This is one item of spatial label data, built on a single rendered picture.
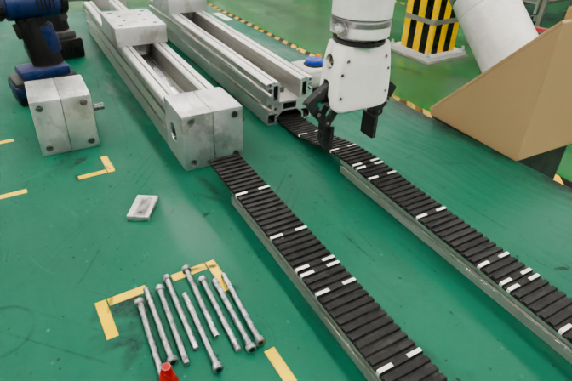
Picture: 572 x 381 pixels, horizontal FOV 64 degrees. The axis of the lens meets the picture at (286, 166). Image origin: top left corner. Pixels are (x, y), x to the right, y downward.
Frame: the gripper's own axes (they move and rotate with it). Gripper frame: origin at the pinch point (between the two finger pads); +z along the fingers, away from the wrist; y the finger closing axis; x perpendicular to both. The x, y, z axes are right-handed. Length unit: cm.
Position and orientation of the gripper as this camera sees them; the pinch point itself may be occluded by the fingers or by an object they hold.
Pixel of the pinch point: (347, 133)
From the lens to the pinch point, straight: 74.2
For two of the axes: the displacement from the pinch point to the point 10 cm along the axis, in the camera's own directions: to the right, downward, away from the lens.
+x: -4.9, -4.7, 7.3
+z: -0.4, 8.5, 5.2
